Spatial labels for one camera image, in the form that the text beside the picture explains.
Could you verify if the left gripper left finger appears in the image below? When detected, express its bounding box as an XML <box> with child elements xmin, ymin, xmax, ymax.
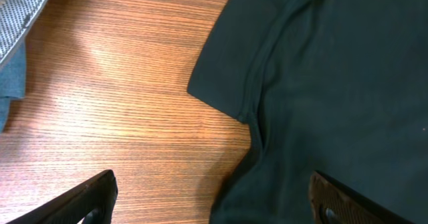
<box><xmin>8</xmin><ymin>169</ymin><xmax>118</xmax><ymax>224</ymax></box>

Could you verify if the black t-shirt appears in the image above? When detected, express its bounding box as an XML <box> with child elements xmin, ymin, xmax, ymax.
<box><xmin>188</xmin><ymin>0</ymin><xmax>427</xmax><ymax>223</ymax></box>

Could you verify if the blue folded garment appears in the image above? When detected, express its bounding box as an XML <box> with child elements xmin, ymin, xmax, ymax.
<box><xmin>1</xmin><ymin>43</ymin><xmax>27</xmax><ymax>132</ymax></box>

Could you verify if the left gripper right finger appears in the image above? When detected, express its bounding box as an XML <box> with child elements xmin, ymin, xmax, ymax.
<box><xmin>308</xmin><ymin>171</ymin><xmax>412</xmax><ymax>224</ymax></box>

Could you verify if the grey beige folded garment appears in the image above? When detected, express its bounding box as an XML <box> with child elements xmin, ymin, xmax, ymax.
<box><xmin>0</xmin><ymin>0</ymin><xmax>48</xmax><ymax>66</ymax></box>

